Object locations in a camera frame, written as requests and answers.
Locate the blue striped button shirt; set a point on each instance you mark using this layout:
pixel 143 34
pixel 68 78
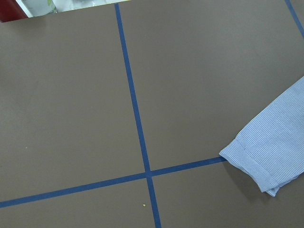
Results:
pixel 270 148

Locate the red object at corner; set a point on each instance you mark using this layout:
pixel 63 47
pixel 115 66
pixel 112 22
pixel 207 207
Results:
pixel 10 11

